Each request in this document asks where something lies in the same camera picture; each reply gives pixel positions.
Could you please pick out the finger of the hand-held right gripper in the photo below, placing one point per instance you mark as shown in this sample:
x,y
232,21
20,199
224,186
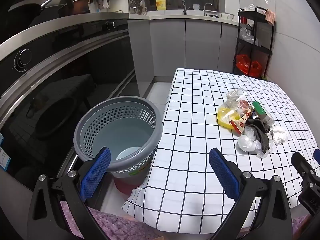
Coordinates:
x,y
301,161
317,153

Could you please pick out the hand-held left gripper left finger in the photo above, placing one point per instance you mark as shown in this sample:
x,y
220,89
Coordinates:
x,y
96,172

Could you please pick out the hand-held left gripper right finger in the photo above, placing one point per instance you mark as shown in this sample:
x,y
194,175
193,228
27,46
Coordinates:
x,y
225,175

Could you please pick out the white tissue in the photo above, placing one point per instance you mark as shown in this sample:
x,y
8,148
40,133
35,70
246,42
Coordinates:
x,y
279,135

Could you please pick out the clear plastic bag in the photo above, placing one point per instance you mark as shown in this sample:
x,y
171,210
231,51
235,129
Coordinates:
x,y
246,142
247,36

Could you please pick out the dark cloth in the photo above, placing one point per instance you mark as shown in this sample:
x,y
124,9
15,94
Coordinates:
x,y
262,135

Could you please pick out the red and white wrapper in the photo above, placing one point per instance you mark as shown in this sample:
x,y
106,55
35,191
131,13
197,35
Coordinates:
x,y
241,125

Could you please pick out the grey perforated plastic basket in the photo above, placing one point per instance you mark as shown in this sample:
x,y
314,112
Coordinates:
x,y
100,120

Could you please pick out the red plastic stool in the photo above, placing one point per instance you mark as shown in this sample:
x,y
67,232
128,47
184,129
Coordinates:
x,y
127,187

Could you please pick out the white checkered tablecloth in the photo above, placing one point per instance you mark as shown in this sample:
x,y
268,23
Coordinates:
x,y
195,130

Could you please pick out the purple fuzzy cloth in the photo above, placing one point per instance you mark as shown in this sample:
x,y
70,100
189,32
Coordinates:
x,y
120,227

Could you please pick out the blue and white sticker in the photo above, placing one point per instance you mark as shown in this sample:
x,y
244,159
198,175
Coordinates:
x,y
5,152

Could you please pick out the black glass oven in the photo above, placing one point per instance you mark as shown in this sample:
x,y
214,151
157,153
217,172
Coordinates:
x,y
62,85

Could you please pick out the red plastic bag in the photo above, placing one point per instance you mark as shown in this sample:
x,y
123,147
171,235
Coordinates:
x,y
246,65

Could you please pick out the black metal rack cart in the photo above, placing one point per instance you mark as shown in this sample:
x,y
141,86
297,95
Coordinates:
x,y
271,42

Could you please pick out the large round oven knob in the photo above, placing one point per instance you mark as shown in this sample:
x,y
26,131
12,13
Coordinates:
x,y
23,58

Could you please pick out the grey kitchen cabinet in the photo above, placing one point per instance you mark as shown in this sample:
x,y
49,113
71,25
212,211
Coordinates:
x,y
170,47

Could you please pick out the red checkered cloth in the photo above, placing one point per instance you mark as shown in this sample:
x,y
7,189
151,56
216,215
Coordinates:
x,y
270,17

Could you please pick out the small round stove knob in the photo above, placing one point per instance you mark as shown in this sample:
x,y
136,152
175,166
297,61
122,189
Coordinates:
x,y
110,24

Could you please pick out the steel bowl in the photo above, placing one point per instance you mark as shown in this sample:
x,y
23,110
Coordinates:
x,y
226,16

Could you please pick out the white plastic bag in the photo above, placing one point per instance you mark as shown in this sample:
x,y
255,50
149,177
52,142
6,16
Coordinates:
x,y
250,7

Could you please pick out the copper coloured pot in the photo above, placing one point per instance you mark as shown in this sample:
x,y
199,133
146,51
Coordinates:
x,y
80,6

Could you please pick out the white hanging cloth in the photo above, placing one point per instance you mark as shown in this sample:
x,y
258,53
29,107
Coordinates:
x,y
105,3

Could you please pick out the curved steel faucet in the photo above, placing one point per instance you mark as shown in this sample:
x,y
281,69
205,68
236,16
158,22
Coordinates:
x,y
208,6

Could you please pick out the white cup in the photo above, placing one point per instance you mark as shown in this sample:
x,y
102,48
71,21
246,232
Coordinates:
x,y
196,6

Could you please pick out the black upright tap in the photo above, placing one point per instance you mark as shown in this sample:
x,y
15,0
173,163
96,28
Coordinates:
x,y
184,5

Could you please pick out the black wok pan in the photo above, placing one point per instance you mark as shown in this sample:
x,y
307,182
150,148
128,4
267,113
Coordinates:
x,y
27,11

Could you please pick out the yellow detergent bottle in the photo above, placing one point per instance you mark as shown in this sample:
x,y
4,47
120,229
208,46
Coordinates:
x,y
161,3

